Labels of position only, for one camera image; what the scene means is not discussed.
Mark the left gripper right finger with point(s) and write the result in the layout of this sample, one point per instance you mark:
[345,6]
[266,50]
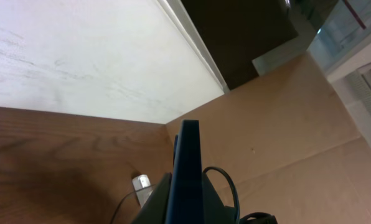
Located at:
[215,212]

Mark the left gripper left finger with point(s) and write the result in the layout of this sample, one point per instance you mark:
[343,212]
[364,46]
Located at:
[154,210]

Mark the blue Galaxy smartphone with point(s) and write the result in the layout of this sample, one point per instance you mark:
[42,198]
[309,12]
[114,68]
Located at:
[185,203]

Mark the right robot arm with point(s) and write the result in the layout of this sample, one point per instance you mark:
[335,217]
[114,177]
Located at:
[252,218]

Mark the white power strip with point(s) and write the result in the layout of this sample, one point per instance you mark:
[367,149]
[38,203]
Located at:
[143,188]

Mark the brown cardboard side panel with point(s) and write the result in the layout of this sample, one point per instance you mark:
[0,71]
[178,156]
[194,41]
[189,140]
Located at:
[290,146]

